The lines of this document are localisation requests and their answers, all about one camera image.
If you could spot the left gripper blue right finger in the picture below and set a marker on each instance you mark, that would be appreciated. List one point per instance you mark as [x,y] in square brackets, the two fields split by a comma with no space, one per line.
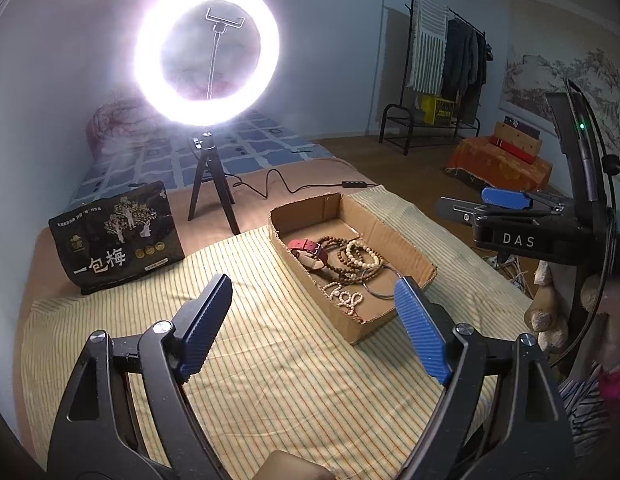
[500,415]

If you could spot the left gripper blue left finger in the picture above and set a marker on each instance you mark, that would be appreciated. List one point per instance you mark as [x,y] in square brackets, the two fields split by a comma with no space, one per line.
[97,433]

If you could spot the ring light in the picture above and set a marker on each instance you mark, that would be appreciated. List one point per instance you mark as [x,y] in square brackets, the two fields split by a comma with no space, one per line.
[200,63]

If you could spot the blue checkered bedsheet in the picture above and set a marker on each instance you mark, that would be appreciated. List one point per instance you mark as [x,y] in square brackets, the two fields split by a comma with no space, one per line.
[250,142]

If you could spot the black snack bag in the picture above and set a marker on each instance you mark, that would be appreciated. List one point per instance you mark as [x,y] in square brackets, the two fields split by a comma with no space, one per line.
[116,240]

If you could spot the folded floral quilt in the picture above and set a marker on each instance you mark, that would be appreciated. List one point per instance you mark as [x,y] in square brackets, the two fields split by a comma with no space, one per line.
[125,119]

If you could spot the orange covered box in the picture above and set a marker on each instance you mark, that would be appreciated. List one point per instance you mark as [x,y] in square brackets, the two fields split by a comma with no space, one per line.
[509,159]

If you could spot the yellow box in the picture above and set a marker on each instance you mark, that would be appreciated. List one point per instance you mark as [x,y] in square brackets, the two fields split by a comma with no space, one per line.
[437,111]

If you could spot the cardboard box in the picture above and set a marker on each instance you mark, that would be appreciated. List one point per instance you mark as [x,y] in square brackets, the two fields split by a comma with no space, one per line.
[360,233]

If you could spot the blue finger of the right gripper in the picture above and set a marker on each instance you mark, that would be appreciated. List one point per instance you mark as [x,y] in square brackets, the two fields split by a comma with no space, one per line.
[506,199]
[456,210]

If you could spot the striped hanging towel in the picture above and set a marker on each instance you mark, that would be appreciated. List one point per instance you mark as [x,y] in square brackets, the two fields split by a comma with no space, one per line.
[429,41]

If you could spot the landscape wall painting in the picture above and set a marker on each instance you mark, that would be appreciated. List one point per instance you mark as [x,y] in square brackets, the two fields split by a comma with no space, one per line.
[553,50]

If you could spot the black clothes rack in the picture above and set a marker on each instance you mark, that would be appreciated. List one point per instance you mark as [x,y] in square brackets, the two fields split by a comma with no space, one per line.
[445,68]

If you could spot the red watch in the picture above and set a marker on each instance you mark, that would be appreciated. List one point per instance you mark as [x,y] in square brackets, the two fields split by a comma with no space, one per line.
[309,253]

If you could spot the brown bed mat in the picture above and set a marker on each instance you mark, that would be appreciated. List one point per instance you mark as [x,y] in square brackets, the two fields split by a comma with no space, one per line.
[255,195]

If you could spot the striped yellow cloth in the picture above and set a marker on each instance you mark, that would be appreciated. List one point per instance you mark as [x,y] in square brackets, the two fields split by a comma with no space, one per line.
[279,375]

